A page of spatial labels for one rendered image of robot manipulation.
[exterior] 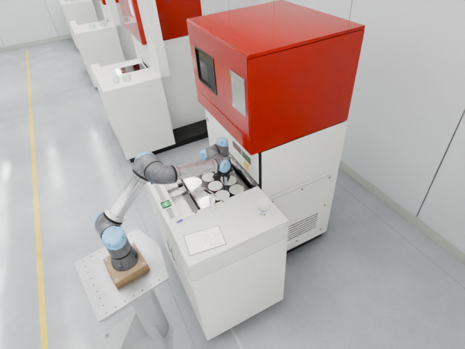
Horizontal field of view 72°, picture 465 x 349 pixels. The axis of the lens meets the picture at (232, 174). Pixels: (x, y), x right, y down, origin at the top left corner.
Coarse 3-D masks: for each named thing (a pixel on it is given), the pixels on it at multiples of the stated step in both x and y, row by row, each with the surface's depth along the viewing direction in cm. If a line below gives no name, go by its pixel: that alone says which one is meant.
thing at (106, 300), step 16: (144, 240) 198; (96, 256) 191; (144, 256) 189; (160, 256) 189; (80, 272) 184; (96, 272) 183; (160, 272) 180; (96, 288) 175; (112, 288) 175; (128, 288) 174; (144, 288) 173; (96, 304) 168; (112, 304) 168; (128, 304) 168
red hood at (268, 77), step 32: (192, 32) 205; (224, 32) 182; (256, 32) 178; (288, 32) 175; (320, 32) 172; (352, 32) 175; (224, 64) 179; (256, 64) 157; (288, 64) 166; (320, 64) 176; (352, 64) 188; (224, 96) 195; (256, 96) 168; (288, 96) 178; (320, 96) 190; (224, 128) 214; (256, 128) 180; (288, 128) 192; (320, 128) 206
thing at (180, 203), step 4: (172, 192) 222; (172, 200) 215; (176, 200) 215; (180, 200) 215; (184, 200) 215; (176, 204) 212; (180, 204) 212; (184, 204) 212; (180, 208) 209; (184, 208) 209; (188, 208) 208; (180, 212) 207; (184, 212) 206; (188, 212) 206
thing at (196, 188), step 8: (200, 176) 230; (192, 184) 223; (200, 184) 223; (208, 184) 222; (232, 184) 221; (240, 184) 220; (192, 192) 217; (200, 192) 217; (216, 192) 216; (200, 200) 211; (208, 200) 210; (216, 200) 210
